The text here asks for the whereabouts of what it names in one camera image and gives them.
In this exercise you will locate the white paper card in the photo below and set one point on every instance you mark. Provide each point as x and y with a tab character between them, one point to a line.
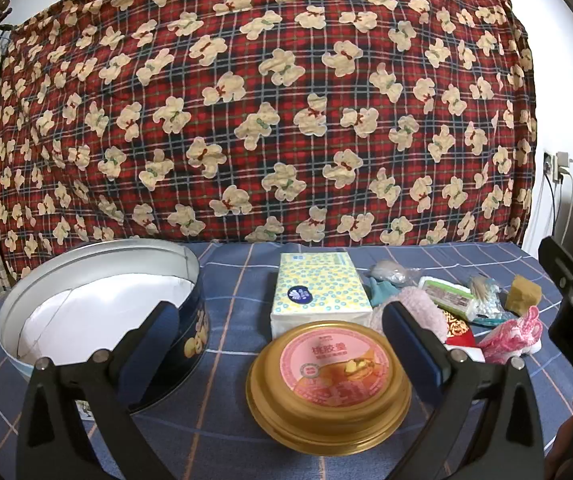
470	353

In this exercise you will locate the clear bag of cotton balls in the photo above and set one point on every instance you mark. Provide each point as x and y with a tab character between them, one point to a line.
389	271

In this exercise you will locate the red gold patterned pouch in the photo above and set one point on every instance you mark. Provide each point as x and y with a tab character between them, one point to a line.
454	321

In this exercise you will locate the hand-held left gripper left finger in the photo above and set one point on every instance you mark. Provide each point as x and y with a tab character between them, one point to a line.
159	332

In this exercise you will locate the white charger plug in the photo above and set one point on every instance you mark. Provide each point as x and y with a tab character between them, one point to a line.
562	164

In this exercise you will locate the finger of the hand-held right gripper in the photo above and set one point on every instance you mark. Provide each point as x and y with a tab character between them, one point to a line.
561	267

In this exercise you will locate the bag of cotton swabs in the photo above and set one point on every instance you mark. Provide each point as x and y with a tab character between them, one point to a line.
484	296

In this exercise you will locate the wall socket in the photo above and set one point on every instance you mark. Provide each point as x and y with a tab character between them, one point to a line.
548	165

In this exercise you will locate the blue checked bedsheet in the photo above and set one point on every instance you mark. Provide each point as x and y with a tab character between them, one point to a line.
236	285

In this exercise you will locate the round blue cookie tin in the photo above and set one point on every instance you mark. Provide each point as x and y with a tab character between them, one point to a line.
116	280

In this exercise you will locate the yellow blue dotted tissue pack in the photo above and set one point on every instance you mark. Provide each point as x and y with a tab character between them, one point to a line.
316	280

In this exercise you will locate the white green wipes pack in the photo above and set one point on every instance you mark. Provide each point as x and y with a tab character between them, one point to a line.
446	296

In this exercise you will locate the white fluffy sock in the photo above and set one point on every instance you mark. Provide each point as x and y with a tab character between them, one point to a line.
422	312

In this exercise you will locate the yellow sponge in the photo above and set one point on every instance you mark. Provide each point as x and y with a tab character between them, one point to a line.
524	292

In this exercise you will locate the round gold tin pink label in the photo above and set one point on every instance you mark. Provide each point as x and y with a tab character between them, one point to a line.
326	365

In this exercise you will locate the red plaid bear print blanket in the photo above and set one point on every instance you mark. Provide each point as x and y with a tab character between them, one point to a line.
266	110

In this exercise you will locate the teal cloth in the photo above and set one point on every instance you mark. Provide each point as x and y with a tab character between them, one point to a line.
379	293

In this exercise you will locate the pink white plush sock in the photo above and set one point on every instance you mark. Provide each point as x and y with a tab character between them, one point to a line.
509	336

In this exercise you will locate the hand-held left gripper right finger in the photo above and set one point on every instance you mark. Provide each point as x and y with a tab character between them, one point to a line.
404	332

